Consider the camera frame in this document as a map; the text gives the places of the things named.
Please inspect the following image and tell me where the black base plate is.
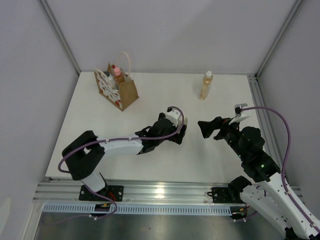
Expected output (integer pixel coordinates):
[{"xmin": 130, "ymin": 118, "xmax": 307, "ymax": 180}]
[
  {"xmin": 206, "ymin": 187, "xmax": 244, "ymax": 204},
  {"xmin": 78, "ymin": 185, "xmax": 124, "ymax": 202}
]

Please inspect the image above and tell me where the brown canvas tote bag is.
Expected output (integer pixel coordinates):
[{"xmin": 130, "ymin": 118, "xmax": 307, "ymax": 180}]
[{"xmin": 94, "ymin": 51, "xmax": 139, "ymax": 113}]

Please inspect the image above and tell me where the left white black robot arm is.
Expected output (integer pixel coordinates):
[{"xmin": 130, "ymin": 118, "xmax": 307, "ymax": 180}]
[{"xmin": 58, "ymin": 107, "xmax": 188, "ymax": 201}]

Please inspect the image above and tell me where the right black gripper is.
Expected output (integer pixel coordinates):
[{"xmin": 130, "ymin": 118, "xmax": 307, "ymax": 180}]
[{"xmin": 197, "ymin": 116, "xmax": 247, "ymax": 160}]

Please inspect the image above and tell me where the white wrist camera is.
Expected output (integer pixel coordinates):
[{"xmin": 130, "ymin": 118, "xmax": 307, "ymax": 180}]
[
  {"xmin": 229, "ymin": 103, "xmax": 251, "ymax": 125},
  {"xmin": 165, "ymin": 107, "xmax": 185, "ymax": 128}
]

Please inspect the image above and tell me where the white bottle black cap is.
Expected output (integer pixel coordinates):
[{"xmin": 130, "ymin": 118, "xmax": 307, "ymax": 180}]
[{"xmin": 103, "ymin": 71, "xmax": 118, "ymax": 90}]

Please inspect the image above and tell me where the right aluminium frame post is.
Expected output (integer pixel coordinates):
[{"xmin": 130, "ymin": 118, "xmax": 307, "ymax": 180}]
[{"xmin": 255, "ymin": 0, "xmax": 307, "ymax": 81}]

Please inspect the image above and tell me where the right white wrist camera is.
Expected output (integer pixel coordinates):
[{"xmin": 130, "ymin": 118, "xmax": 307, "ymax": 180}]
[{"xmin": 229, "ymin": 103, "xmax": 251, "ymax": 125}]

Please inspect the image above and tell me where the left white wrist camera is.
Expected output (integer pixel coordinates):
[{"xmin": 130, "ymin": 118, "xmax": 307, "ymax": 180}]
[{"xmin": 165, "ymin": 107, "xmax": 185, "ymax": 128}]

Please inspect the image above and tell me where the white slotted cable duct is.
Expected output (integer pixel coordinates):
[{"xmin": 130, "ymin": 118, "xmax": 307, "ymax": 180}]
[{"xmin": 42, "ymin": 203, "xmax": 232, "ymax": 216}]

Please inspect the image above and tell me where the aluminium frame post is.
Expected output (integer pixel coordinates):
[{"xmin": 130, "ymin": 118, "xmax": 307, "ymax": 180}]
[
  {"xmin": 255, "ymin": 0, "xmax": 307, "ymax": 81},
  {"xmin": 37, "ymin": 0, "xmax": 81, "ymax": 76}
]

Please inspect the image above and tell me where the right side aluminium rail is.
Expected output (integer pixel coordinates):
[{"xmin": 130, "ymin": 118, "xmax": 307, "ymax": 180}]
[{"xmin": 247, "ymin": 73, "xmax": 291, "ymax": 179}]

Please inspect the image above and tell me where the amber liquid clear bottle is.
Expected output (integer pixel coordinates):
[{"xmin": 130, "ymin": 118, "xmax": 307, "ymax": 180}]
[{"xmin": 199, "ymin": 70, "xmax": 214, "ymax": 100}]

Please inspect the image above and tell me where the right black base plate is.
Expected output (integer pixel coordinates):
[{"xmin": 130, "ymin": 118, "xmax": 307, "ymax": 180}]
[{"xmin": 206, "ymin": 187, "xmax": 244, "ymax": 204}]

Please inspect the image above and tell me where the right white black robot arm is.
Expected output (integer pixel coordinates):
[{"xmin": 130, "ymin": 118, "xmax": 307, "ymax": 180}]
[{"xmin": 197, "ymin": 116, "xmax": 320, "ymax": 240}]

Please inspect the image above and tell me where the pink capped small bottle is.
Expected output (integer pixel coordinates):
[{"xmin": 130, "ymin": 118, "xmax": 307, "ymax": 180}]
[{"xmin": 113, "ymin": 66, "xmax": 125, "ymax": 85}]

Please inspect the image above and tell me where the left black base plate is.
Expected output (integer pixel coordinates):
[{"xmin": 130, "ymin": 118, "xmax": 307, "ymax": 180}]
[{"xmin": 78, "ymin": 185, "xmax": 124, "ymax": 202}]

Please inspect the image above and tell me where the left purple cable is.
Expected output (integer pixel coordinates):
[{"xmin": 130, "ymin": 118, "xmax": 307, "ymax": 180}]
[{"xmin": 58, "ymin": 105, "xmax": 186, "ymax": 222}]

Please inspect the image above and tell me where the aluminium mounting rail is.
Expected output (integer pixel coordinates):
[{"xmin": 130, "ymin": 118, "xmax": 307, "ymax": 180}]
[{"xmin": 32, "ymin": 180, "xmax": 306, "ymax": 207}]

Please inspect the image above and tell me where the left aluminium frame post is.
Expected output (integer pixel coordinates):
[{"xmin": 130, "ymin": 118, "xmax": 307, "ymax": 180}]
[{"xmin": 37, "ymin": 0, "xmax": 81, "ymax": 76}]

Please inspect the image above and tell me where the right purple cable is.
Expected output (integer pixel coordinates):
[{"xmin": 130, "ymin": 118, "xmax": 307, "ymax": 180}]
[{"xmin": 231, "ymin": 106, "xmax": 320, "ymax": 228}]

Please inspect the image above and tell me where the purple cable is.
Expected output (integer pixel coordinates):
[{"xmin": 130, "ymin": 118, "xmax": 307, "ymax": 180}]
[
  {"xmin": 231, "ymin": 106, "xmax": 320, "ymax": 228},
  {"xmin": 58, "ymin": 105, "xmax": 186, "ymax": 222}
]

